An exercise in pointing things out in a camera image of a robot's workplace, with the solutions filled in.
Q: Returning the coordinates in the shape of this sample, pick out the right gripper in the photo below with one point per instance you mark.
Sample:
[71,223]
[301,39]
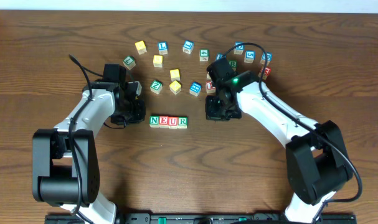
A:
[220,109]

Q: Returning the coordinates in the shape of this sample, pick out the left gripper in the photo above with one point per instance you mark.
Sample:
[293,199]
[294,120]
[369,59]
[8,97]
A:
[130,112]

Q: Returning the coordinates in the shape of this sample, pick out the green N block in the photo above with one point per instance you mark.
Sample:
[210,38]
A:
[154,121]

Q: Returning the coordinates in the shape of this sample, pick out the red E block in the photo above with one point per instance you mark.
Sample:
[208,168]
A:
[163,121]

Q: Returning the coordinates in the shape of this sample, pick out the green R block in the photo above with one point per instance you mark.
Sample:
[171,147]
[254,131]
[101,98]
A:
[182,122]

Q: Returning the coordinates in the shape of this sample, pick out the red U block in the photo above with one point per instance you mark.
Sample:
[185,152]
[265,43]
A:
[173,122]

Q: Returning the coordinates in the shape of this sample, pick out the yellow s block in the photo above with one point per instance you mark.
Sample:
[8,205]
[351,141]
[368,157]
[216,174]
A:
[175,75]
[158,61]

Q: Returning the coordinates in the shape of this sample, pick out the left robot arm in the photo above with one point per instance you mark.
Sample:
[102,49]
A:
[65,170]

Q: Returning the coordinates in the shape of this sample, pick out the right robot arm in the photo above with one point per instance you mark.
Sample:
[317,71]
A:
[317,162]

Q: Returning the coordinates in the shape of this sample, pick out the blue H block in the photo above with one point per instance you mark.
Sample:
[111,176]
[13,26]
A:
[195,89]

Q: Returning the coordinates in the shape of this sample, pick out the green Z block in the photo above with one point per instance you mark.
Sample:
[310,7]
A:
[156,87]

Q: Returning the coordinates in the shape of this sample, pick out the green B block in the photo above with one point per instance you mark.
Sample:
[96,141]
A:
[233,64]

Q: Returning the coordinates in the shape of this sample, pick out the yellow O block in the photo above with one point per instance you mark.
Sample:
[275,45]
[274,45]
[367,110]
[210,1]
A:
[175,87]

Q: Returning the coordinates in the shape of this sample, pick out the green 7 block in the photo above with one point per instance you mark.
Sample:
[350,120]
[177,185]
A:
[129,62]

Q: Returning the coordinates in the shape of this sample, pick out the green 4 block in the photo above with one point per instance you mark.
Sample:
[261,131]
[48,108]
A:
[203,55]

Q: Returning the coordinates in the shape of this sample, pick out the blue D block top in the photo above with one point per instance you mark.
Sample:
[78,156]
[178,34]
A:
[239,48]

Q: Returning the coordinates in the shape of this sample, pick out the blue d block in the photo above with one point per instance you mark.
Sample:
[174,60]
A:
[239,48]
[266,58]

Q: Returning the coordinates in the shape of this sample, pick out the red M block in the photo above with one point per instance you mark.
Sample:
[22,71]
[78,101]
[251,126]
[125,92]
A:
[264,72]

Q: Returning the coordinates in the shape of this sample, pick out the blue 5 block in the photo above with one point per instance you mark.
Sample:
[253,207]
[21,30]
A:
[249,56]

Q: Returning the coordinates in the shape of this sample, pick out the yellow block top left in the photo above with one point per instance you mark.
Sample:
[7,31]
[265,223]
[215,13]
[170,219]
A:
[141,47]

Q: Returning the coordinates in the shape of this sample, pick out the blue tilted L block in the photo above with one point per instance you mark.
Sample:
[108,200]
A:
[188,47]

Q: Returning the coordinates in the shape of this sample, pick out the blue D block right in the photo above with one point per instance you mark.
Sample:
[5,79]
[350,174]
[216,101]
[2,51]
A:
[266,58]

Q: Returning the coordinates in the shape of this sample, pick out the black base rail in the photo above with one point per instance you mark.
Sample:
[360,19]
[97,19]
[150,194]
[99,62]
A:
[145,218]

